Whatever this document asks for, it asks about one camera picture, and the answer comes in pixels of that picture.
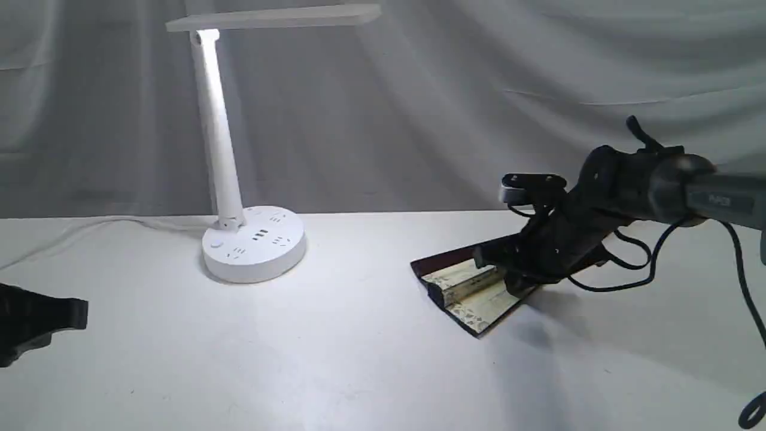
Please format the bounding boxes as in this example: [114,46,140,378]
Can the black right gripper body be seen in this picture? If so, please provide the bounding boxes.
[515,192,629,282]

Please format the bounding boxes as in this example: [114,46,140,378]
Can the folding paper fan red ribs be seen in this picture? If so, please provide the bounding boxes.
[410,233,543,339]

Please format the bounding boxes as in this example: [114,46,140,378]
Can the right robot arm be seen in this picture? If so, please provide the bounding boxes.
[473,116,765,293]

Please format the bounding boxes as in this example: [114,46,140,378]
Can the white desk lamp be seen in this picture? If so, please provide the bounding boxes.
[165,3,381,284]

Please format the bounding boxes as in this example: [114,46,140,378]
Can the grey backdrop curtain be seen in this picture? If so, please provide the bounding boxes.
[1,1,765,218]

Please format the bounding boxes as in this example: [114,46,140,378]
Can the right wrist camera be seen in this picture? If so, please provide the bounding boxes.
[498,174,567,208]

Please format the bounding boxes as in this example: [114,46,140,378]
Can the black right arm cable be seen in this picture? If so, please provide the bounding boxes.
[566,218,766,429]

